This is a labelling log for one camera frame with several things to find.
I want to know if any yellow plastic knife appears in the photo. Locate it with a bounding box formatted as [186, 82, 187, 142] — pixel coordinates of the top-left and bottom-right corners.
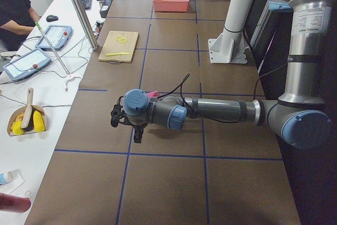
[105, 52, 130, 57]

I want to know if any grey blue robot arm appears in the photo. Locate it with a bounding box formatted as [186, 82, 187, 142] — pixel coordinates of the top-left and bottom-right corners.
[111, 0, 336, 149]

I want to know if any metal rod with green tip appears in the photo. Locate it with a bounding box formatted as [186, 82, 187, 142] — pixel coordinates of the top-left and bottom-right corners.
[35, 22, 71, 76]

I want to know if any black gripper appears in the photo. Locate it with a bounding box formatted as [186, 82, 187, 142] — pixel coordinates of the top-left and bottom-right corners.
[131, 122, 147, 143]

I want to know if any bamboo cutting board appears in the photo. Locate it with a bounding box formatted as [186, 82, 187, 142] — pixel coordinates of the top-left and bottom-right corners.
[98, 31, 139, 63]

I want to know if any white blue small bottle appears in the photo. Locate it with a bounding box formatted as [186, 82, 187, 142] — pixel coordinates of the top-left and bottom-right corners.
[0, 171, 13, 185]

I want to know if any aluminium frame post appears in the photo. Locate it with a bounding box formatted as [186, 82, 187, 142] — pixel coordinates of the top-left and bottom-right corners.
[71, 0, 98, 51]

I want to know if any near blue teach pendant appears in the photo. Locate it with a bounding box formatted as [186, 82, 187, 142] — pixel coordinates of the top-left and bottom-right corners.
[3, 48, 51, 81]

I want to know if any dark red bottle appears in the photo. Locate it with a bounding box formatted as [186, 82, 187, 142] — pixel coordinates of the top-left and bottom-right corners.
[0, 193, 31, 213]

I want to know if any person in black shirt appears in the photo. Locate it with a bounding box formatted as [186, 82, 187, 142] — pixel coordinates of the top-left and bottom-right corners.
[1, 0, 40, 51]

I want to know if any lemon slice near board edge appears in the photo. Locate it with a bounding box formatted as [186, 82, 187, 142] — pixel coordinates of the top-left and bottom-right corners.
[115, 35, 123, 41]

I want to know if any blue teach pendant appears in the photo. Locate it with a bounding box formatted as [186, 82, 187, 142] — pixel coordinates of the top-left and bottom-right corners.
[35, 25, 73, 51]
[3, 48, 51, 81]

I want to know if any far blue teach pendant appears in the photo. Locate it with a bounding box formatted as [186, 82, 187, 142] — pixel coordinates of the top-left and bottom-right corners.
[35, 25, 73, 51]

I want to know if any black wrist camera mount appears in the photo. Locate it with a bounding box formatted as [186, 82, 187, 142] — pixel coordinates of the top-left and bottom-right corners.
[110, 96, 129, 128]

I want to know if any pink grey cleaning cloth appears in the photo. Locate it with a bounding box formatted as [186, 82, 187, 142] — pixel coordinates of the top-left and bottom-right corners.
[147, 91, 160, 99]

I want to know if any black computer mouse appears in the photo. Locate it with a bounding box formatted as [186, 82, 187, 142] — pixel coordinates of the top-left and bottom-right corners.
[46, 15, 58, 22]

